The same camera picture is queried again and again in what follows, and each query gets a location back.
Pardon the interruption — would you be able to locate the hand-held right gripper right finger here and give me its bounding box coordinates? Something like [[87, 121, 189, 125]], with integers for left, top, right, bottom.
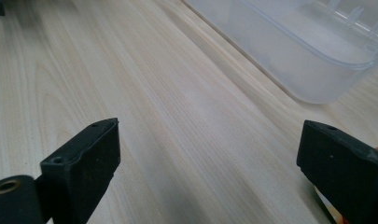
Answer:
[[296, 119, 378, 224]]

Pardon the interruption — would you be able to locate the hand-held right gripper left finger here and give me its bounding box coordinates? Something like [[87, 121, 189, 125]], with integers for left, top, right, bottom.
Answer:
[[35, 117, 121, 224]]

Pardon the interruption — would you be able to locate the clear plastic container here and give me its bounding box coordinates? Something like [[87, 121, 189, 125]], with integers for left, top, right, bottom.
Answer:
[[181, 0, 378, 105]]

